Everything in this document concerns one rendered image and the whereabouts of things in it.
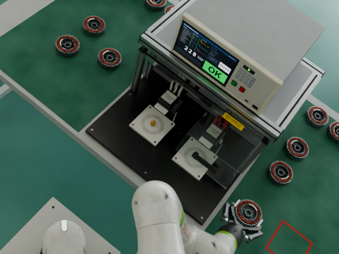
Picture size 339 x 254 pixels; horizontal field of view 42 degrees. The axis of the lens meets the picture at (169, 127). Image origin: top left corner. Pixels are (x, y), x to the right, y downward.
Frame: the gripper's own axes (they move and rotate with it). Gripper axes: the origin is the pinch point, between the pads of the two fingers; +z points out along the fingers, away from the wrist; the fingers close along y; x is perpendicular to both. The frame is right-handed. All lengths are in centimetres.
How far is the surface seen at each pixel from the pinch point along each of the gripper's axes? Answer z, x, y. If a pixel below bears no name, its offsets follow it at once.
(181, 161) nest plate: 2.9, -3.7, -35.1
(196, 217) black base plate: -8.1, -12.7, -14.2
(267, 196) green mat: 20.4, 1.5, 2.1
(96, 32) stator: 20, 10, -110
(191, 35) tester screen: -8, 46, -58
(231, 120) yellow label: -0.4, 27.1, -28.1
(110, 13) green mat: 35, 16, -118
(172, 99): 6, 15, -55
